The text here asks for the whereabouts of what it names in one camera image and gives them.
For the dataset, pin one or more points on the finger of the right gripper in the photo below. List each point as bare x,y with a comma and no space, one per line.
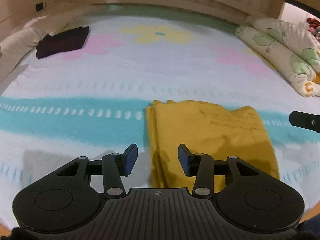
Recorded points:
305,121

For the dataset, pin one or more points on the floral folded quilt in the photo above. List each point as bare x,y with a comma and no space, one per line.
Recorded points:
293,51

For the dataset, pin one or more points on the flower pattern bed blanket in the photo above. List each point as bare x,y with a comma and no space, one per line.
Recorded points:
92,101

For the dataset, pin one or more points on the dark maroon folded garment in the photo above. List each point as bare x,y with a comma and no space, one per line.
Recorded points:
70,40

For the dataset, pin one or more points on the mustard yellow knit garment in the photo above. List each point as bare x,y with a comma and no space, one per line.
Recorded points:
204,128

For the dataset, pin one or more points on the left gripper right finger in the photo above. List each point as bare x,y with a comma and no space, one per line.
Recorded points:
200,166

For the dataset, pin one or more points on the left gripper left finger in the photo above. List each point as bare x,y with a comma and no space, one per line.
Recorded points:
115,166

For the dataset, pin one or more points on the beige pillow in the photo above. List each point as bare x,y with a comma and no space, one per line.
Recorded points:
18,44

